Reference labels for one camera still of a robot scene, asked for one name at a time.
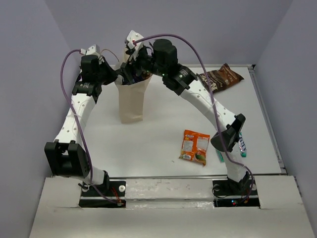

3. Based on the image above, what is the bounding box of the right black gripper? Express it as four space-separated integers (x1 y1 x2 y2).
114 46 166 83

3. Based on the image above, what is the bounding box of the cream paper bag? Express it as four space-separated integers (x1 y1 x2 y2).
100 46 153 124

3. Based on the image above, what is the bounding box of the brown Kettle chips bag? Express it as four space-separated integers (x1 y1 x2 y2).
198 63 244 93

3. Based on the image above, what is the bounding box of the orange candy bag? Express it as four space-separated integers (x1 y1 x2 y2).
179 130 210 167

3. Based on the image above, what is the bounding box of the blue purple candy bag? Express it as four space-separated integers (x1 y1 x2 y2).
132 72 148 84

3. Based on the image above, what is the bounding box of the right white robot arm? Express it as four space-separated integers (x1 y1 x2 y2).
120 36 251 194

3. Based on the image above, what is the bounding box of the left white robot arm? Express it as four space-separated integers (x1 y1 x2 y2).
44 53 117 196

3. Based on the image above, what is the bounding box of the teal Fox's candy bag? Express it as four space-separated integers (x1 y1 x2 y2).
216 132 247 163

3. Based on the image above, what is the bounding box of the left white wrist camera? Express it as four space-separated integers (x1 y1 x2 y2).
80 44 101 57

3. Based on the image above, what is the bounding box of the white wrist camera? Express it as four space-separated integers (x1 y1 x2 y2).
124 30 144 62
80 44 101 57

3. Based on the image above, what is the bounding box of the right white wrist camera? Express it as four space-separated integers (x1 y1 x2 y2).
124 30 144 62

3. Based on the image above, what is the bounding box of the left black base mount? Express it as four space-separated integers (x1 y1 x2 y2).
78 180 126 208

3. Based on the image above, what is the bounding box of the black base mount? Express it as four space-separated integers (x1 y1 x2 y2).
78 180 126 208
211 180 260 208

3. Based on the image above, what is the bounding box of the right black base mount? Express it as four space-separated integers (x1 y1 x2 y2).
211 180 260 208

